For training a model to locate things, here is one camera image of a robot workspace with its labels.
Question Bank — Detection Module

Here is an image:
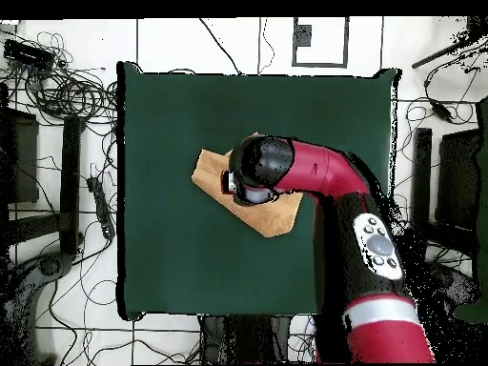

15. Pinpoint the tan terry towel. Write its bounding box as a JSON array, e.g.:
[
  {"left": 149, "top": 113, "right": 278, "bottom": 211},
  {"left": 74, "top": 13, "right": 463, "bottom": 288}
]
[{"left": 191, "top": 131, "right": 305, "bottom": 239}]

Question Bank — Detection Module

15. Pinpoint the dark flat panel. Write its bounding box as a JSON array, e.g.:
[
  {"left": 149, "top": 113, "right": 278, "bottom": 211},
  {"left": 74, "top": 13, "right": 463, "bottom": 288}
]
[
  {"left": 435, "top": 129, "right": 481, "bottom": 230},
  {"left": 0, "top": 108, "right": 40, "bottom": 205}
]

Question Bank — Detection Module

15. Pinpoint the dark green table cloth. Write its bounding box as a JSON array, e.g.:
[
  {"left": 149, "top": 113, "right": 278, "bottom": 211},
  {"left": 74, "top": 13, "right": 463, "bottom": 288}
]
[{"left": 115, "top": 60, "right": 402, "bottom": 322}]

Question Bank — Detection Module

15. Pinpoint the black power strip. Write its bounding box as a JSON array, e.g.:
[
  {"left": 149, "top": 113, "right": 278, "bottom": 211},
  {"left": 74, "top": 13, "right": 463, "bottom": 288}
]
[{"left": 86, "top": 175, "right": 116, "bottom": 240}]

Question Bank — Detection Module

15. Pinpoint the dark curved stand base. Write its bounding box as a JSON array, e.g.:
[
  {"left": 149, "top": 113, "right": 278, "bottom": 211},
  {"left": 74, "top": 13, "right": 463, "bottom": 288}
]
[
  {"left": 0, "top": 251, "right": 75, "bottom": 365},
  {"left": 418, "top": 260, "right": 481, "bottom": 306}
]

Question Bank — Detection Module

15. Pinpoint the black horizontal beam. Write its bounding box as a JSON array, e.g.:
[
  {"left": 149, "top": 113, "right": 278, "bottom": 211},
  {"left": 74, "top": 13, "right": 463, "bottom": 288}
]
[
  {"left": 422, "top": 219, "right": 478, "bottom": 254},
  {"left": 0, "top": 212, "right": 64, "bottom": 246}
]

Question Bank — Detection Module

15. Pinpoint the black adapter box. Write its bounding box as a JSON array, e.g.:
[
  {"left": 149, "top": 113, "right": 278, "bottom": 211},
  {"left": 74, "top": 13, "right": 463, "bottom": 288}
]
[{"left": 3, "top": 38, "right": 56, "bottom": 71}]

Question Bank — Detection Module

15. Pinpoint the black rod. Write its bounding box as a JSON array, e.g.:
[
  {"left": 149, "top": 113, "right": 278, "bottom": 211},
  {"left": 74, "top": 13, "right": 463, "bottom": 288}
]
[{"left": 411, "top": 33, "right": 488, "bottom": 70}]

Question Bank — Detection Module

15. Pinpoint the long black cable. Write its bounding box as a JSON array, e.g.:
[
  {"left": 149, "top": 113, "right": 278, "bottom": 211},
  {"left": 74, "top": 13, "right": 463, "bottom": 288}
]
[{"left": 198, "top": 17, "right": 244, "bottom": 76}]

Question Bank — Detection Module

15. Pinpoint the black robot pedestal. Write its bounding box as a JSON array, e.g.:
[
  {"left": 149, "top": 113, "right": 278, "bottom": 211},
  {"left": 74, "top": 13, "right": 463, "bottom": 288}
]
[{"left": 199, "top": 314, "right": 293, "bottom": 365}]

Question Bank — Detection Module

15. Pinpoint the black upright post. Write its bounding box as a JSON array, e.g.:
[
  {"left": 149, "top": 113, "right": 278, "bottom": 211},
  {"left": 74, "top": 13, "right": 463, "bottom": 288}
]
[
  {"left": 59, "top": 115, "right": 83, "bottom": 255},
  {"left": 409, "top": 127, "right": 433, "bottom": 262}
]

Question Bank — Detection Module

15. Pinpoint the black cable tangle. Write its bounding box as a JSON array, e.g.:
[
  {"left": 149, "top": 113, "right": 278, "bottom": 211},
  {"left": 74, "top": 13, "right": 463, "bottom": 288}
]
[{"left": 0, "top": 30, "right": 119, "bottom": 127}]

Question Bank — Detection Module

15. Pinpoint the grey square floor frame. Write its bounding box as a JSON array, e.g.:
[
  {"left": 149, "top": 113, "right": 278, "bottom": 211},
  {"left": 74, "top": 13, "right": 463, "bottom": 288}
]
[{"left": 292, "top": 16, "right": 350, "bottom": 69}]

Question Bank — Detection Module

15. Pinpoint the black cable with inline adapter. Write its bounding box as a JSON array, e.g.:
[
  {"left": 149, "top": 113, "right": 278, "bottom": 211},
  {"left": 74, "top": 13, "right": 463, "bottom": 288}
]
[{"left": 423, "top": 49, "right": 478, "bottom": 125}]

